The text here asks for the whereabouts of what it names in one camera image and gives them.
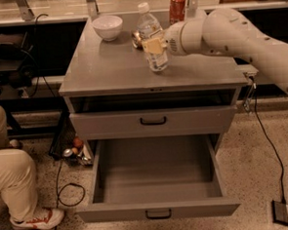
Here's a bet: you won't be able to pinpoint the black floor cable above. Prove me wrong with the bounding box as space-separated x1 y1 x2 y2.
47 156 90 230

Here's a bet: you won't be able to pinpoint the white and red sneaker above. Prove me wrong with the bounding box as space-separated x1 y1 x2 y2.
11 208 65 230

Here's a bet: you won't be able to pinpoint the open grey lower drawer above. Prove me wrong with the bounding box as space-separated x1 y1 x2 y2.
77 134 239 223

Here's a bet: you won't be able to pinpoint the orange soda can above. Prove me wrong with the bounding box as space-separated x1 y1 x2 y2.
169 0 186 24

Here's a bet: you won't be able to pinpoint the black adapter cable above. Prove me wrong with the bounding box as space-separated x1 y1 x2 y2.
252 88 287 206

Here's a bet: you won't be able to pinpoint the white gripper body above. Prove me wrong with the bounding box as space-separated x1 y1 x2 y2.
164 21 186 57

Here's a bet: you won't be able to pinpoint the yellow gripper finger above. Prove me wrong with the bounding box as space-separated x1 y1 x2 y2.
142 37 166 55

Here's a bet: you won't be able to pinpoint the closed grey upper drawer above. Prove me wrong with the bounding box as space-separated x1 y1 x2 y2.
69 105 236 140

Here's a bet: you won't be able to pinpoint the black equipment on left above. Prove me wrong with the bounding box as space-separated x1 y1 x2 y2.
0 31 38 90

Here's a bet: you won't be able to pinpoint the person leg beige trousers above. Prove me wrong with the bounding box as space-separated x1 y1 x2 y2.
0 106 38 222

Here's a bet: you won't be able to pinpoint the grey drawer cabinet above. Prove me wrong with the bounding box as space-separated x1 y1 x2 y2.
54 5 254 163

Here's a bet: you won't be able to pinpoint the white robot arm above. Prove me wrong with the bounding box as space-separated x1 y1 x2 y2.
142 8 288 95

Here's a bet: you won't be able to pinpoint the black mesh basket with items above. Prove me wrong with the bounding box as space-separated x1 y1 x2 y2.
49 111 92 167

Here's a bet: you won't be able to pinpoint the black power adapter box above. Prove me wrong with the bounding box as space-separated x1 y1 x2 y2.
271 201 288 225

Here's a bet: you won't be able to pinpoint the clear plastic water bottle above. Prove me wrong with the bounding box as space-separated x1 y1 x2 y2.
137 3 168 72

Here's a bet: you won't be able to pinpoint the white ceramic bowl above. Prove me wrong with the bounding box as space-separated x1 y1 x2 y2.
92 16 123 41

